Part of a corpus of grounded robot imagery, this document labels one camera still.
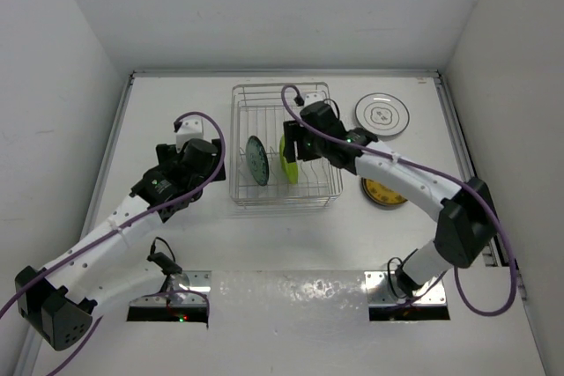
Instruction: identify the lime green plate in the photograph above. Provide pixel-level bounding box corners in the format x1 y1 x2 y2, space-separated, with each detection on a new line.
278 136 299 185

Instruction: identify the teal blue patterned plate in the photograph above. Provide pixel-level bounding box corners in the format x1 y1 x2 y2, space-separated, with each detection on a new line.
245 136 270 187

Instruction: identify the white plate green rim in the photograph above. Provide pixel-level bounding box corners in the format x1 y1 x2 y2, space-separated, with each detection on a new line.
354 92 411 136

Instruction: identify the mustard yellow plate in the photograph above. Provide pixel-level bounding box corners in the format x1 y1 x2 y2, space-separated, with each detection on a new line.
360 178 408 209

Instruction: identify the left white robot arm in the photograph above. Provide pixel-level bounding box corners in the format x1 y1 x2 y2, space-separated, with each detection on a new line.
14 138 226 351

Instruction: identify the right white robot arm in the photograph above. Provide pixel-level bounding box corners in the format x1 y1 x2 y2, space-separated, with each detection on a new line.
284 99 501 298

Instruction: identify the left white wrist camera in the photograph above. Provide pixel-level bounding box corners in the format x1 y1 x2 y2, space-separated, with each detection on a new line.
174 116 204 152

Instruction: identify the silver wire dish rack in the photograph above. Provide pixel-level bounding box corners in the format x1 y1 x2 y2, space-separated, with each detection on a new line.
228 83 343 209

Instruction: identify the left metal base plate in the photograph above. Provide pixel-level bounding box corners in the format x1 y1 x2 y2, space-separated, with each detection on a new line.
130 270 212 308

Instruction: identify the metal base plate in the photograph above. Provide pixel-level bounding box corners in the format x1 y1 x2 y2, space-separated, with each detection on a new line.
130 270 212 308
364 270 447 307

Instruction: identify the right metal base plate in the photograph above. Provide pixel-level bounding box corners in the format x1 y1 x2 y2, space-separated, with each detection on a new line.
364 270 447 307

